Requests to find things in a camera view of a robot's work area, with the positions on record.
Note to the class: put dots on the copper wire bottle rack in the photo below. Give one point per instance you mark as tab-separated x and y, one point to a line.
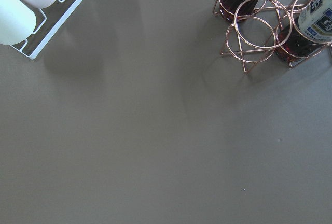
252	36

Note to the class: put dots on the pale green cup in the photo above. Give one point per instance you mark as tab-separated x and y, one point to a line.
17	22

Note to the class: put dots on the white metal cup rack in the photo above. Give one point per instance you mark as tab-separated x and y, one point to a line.
48	22

